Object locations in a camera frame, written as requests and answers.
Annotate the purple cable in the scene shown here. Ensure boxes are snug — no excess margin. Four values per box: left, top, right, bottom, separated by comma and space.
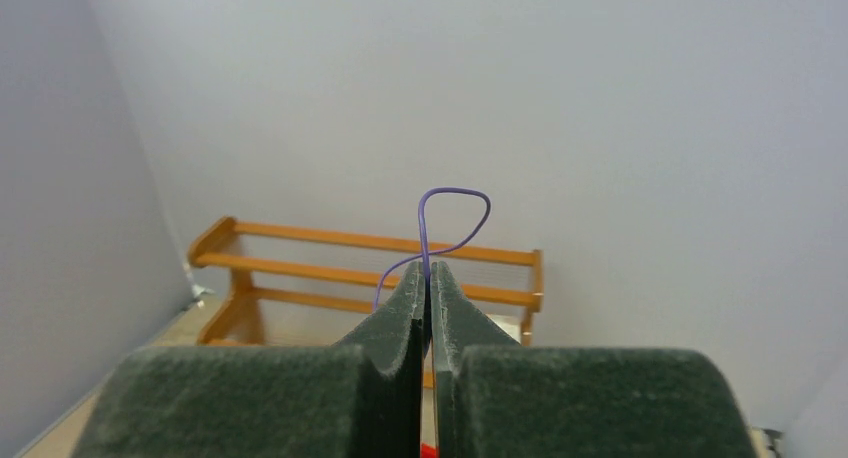
372, 187, 493, 314

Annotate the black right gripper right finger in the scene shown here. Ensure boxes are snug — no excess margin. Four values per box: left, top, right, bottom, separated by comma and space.
430, 262, 755, 457

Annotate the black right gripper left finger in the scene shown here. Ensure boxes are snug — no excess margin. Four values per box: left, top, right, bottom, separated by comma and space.
73, 263, 426, 457

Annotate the wooden three-tier rack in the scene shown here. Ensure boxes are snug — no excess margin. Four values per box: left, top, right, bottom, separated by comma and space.
187, 216, 544, 347

